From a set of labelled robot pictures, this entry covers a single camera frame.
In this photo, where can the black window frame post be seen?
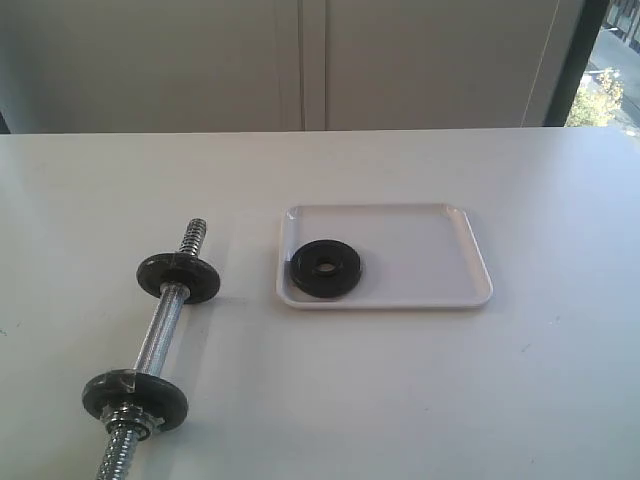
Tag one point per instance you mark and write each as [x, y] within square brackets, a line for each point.
[587, 28]

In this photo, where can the chrome threaded dumbbell bar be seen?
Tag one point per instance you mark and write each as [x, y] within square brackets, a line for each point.
[122, 441]

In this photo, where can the white rectangular plastic tray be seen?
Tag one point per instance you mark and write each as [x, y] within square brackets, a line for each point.
[414, 256]

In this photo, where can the chrome spin-lock collar nut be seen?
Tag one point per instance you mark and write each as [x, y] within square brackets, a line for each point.
[130, 416]

